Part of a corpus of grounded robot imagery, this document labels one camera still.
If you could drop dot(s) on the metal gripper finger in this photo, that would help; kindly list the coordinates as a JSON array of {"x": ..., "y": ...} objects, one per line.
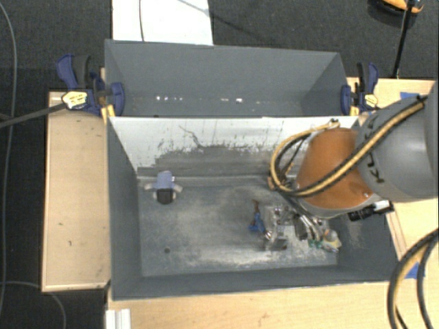
[
  {"x": 277, "y": 215},
  {"x": 279, "y": 239}
]

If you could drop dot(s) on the small blue and brown object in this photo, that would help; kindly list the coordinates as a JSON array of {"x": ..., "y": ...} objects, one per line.
[{"x": 257, "y": 222}]

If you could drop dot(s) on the yellow and grey small object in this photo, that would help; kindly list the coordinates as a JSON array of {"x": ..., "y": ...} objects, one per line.
[{"x": 332, "y": 239}]

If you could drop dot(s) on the grey metal bin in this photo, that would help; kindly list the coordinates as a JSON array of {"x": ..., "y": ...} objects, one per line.
[{"x": 219, "y": 225}]

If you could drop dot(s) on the blue and black spray bottle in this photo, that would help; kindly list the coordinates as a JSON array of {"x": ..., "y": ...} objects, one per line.
[{"x": 164, "y": 187}]

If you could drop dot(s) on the pale wood board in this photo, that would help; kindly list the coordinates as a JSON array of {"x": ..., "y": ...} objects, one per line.
[{"x": 77, "y": 197}]

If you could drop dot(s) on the black cylinder on white bracket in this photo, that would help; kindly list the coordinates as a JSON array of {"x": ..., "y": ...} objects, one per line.
[{"x": 367, "y": 211}]

